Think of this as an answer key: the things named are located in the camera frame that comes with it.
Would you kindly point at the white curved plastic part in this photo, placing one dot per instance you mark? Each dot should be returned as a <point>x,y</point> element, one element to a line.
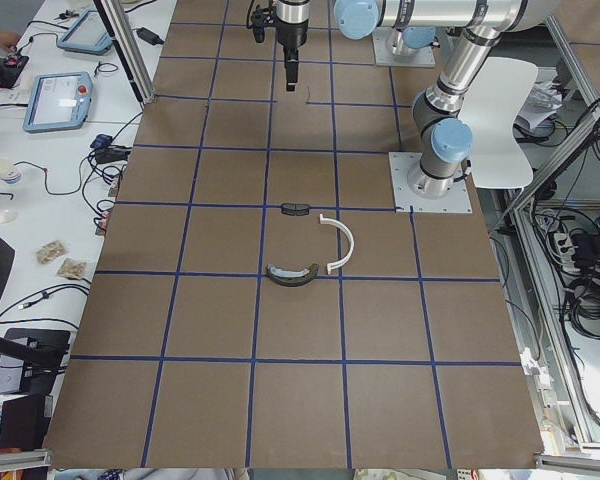
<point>347,243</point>

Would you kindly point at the near blue teach pendant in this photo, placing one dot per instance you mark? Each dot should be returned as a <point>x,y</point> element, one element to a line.
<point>58,102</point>

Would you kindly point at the black power adapter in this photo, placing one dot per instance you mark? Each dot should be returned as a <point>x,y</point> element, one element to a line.
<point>149,36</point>

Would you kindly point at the aluminium frame post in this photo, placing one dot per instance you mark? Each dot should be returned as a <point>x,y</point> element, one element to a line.
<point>120,31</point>

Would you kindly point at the black monitor stand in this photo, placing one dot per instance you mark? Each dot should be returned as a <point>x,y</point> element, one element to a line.
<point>31,359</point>

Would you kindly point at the white plastic chair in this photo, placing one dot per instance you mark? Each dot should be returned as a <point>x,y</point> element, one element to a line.
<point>490,106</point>

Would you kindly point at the blue teach pendant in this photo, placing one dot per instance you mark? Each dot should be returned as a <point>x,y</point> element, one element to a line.
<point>86,35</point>
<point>58,102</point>

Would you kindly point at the far blue teach pendant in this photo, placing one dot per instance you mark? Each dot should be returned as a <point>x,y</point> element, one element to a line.
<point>86,35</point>

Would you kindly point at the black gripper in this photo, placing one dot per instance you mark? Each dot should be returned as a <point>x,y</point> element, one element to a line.
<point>290,34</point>

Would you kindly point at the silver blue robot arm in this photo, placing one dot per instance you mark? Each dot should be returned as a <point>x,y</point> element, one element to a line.
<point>409,40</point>
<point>447,140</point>

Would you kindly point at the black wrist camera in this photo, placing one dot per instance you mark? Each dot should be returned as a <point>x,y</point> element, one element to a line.
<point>258,19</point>

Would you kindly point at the black brake pad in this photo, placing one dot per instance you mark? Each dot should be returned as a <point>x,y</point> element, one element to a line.
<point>294,209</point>

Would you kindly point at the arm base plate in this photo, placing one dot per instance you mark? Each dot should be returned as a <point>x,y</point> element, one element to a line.
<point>383,57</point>
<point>415,192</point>

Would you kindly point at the green brake shoe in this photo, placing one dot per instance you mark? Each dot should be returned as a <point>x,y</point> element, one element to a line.
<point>289,278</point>

